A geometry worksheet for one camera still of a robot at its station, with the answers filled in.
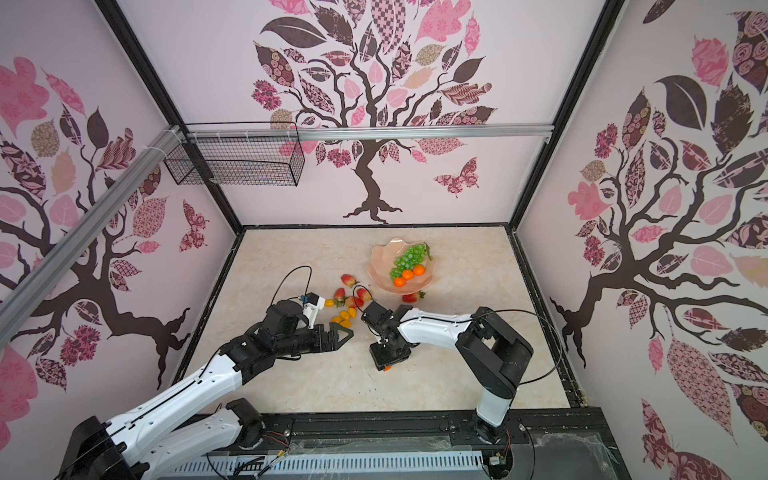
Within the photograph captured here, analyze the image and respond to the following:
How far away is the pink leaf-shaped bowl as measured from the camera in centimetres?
103

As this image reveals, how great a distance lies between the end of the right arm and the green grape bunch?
320 millimetres

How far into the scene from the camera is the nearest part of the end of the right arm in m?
0.64

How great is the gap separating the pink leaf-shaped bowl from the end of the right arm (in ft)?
0.87

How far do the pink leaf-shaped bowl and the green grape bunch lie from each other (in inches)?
0.8
